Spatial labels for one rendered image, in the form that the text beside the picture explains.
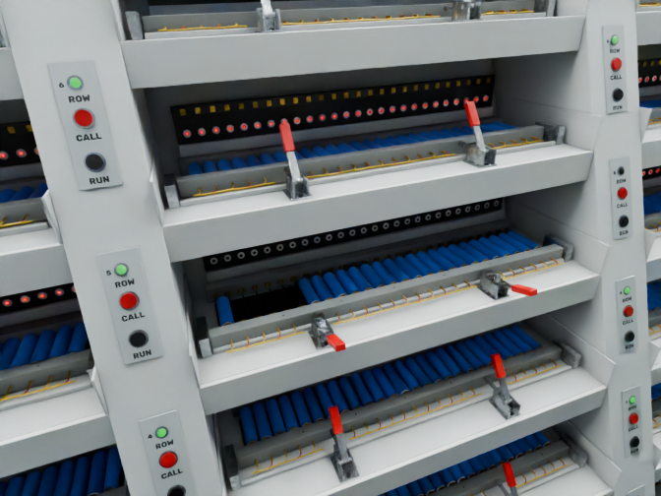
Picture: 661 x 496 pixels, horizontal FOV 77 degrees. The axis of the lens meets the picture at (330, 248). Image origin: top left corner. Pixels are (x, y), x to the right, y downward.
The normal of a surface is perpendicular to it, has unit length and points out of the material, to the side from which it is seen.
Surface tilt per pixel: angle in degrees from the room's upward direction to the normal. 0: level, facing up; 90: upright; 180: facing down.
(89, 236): 90
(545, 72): 90
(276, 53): 110
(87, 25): 90
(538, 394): 20
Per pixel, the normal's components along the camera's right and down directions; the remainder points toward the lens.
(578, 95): -0.94, 0.20
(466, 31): 0.33, 0.43
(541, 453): -0.05, -0.88
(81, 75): 0.30, 0.11
